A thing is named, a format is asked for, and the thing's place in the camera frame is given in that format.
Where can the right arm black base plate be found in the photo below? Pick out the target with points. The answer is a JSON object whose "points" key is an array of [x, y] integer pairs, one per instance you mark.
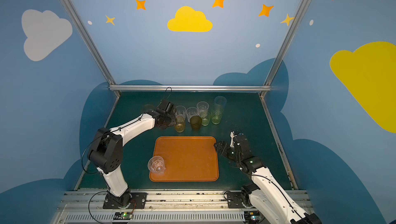
{"points": [[235, 200]]}

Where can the clear ribbed glass right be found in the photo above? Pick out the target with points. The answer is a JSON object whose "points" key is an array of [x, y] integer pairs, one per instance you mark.
{"points": [[203, 108]]}

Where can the clear ribbed glass middle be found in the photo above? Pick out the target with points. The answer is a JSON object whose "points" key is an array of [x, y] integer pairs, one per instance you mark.
{"points": [[190, 112]]}

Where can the left aluminium frame post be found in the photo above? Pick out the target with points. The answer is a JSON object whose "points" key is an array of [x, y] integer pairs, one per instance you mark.
{"points": [[79, 24]]}

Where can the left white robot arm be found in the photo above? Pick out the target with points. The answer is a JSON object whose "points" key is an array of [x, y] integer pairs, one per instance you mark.
{"points": [[106, 151]]}

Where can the clear ribbed glass left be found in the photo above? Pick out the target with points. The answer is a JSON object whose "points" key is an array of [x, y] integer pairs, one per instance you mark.
{"points": [[180, 111]]}

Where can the aluminium frame post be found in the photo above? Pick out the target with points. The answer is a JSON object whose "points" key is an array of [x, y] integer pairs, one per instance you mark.
{"points": [[79, 24], [293, 27]]}

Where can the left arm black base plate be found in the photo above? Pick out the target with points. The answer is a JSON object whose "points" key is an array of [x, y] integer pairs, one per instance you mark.
{"points": [[134, 200]]}

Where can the right aluminium frame post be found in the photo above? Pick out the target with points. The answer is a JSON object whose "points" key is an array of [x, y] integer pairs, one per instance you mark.
{"points": [[293, 27]]}

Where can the short green glass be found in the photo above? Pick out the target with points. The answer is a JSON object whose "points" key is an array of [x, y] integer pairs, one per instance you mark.
{"points": [[206, 117]]}

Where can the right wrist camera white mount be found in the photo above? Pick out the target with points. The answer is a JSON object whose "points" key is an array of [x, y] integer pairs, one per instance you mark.
{"points": [[232, 135]]}

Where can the tall green glass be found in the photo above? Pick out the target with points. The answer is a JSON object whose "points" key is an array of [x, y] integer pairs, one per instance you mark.
{"points": [[216, 113]]}

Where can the brown textured glass front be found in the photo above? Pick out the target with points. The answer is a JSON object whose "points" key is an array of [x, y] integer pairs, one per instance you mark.
{"points": [[196, 123]]}

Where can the green circuit board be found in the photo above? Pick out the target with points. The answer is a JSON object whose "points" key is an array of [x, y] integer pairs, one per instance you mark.
{"points": [[252, 218], [123, 216]]}

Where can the right green circuit board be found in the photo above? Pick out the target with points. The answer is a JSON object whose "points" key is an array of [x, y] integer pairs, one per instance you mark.
{"points": [[252, 218]]}

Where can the left green circuit board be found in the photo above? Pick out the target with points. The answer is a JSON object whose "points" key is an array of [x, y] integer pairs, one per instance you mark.
{"points": [[123, 216]]}

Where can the tall yellow plastic glass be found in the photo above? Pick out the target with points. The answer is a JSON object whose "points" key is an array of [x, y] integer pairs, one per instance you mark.
{"points": [[148, 109]]}

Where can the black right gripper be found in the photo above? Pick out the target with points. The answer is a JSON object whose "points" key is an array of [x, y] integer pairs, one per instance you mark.
{"points": [[229, 150]]}

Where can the orange plastic tray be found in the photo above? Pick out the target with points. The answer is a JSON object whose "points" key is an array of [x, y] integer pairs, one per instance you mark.
{"points": [[187, 159]]}

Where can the clear ribbed glass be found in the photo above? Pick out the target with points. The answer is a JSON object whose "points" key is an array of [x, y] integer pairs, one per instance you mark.
{"points": [[180, 111], [190, 112], [203, 108]]}

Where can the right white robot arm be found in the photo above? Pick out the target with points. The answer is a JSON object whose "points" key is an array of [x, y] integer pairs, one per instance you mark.
{"points": [[264, 194]]}

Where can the short yellow plastic glass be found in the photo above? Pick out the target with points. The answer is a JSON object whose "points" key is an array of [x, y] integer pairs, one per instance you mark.
{"points": [[180, 124]]}

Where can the horizontal aluminium back rail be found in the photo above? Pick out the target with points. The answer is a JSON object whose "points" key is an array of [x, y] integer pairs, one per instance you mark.
{"points": [[189, 88]]}

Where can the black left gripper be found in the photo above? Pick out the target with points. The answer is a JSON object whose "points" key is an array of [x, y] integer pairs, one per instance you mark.
{"points": [[168, 118]]}

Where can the clear faceted plastic glass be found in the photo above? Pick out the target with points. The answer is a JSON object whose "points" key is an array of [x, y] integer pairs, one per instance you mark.
{"points": [[156, 165]]}

